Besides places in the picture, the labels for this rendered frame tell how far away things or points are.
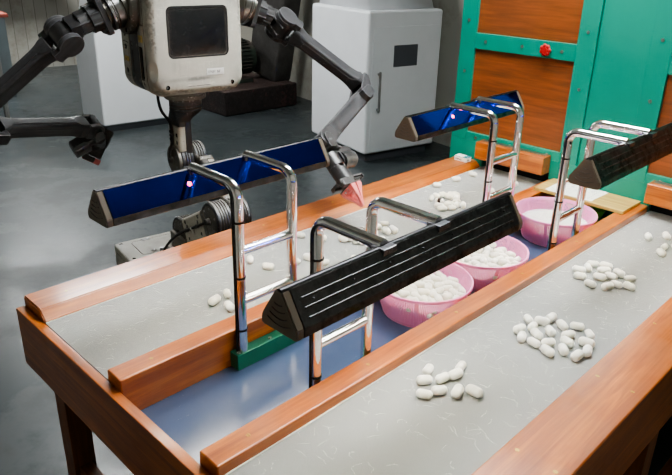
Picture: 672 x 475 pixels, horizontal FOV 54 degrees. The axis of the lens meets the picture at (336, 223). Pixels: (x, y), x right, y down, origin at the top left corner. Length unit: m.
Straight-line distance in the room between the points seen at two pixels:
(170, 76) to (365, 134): 3.16
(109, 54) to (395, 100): 2.50
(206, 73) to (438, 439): 1.40
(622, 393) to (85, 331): 1.16
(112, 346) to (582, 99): 1.79
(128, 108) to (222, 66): 4.08
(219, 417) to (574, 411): 0.70
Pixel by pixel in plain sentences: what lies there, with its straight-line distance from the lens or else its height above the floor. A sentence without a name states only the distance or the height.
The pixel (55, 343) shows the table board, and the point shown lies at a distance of 1.62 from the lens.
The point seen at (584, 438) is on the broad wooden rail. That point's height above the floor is 0.76.
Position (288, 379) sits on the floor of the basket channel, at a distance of 1.52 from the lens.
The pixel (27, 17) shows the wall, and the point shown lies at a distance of 9.81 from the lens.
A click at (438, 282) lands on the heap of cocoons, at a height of 0.74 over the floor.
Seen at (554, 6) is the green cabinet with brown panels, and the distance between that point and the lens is 2.60.
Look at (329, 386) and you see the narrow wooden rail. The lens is 1.34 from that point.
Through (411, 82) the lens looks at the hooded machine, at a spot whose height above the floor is 0.60.
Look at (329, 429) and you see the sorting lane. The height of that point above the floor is 0.74.
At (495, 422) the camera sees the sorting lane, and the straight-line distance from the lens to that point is 1.35.
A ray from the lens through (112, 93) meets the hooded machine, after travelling 6.21.
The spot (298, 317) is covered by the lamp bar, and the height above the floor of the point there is 1.07.
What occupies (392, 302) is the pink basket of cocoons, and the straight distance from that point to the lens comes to 1.68.
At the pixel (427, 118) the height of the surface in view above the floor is 1.10.
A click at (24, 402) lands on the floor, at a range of 2.76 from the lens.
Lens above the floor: 1.56
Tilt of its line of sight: 23 degrees down
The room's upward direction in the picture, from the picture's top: 1 degrees clockwise
